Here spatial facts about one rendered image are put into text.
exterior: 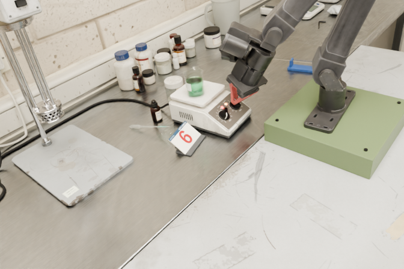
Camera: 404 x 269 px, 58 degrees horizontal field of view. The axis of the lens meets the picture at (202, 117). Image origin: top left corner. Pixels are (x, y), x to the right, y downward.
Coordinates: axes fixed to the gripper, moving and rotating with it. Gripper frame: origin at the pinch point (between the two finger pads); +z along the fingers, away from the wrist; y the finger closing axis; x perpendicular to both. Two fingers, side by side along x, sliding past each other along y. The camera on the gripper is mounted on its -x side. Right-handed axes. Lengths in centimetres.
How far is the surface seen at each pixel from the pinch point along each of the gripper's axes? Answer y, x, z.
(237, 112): 0.9, 2.9, 1.4
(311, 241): 21.1, 38.0, -10.6
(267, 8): -75, -44, 17
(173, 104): 12.0, -10.5, 7.0
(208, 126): 9.4, 1.3, 4.6
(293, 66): -35.2, -3.6, 3.3
